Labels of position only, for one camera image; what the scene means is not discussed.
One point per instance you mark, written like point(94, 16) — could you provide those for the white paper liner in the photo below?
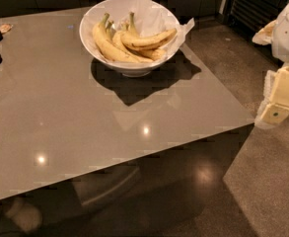
point(157, 15)

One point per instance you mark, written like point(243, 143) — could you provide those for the white ceramic bowl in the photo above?
point(91, 23)

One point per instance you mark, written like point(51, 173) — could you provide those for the middle yellow banana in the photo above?
point(116, 39)

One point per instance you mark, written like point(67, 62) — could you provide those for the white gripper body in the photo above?
point(279, 99)

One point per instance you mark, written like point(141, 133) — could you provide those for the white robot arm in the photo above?
point(276, 33)

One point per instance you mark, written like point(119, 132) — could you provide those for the large left yellow banana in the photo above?
point(107, 48)

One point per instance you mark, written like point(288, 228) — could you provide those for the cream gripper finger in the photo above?
point(274, 109)

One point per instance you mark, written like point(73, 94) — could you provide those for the spotted yellow banana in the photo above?
point(151, 42)

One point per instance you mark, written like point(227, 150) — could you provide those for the dark cabinet with grille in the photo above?
point(253, 14)

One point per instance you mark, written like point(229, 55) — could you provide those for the lower right yellow banana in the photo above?
point(154, 54)

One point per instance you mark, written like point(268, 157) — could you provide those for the small crumpled wrapper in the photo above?
point(5, 28)

